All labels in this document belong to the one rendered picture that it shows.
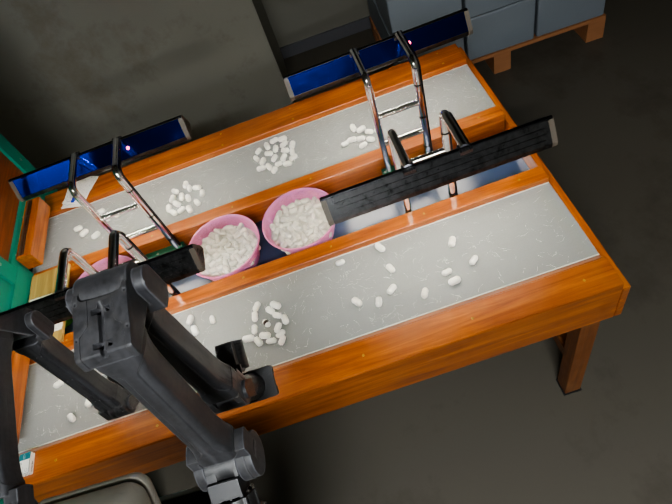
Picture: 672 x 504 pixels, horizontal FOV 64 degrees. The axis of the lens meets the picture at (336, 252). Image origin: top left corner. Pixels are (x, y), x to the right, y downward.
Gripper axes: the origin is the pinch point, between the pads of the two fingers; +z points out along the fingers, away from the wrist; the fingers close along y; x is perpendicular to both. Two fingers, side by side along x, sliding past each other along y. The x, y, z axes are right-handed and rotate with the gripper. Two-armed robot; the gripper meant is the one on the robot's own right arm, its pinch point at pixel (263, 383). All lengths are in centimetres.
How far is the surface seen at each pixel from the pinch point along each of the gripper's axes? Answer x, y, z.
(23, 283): -58, 90, 51
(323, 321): -12.0, -12.7, 34.9
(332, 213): -35.9, -26.5, 9.4
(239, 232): -52, 10, 55
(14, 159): -112, 92, 62
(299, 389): 4.6, -2.6, 23.6
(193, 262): -34.9, 12.2, 8.7
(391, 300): -12, -34, 35
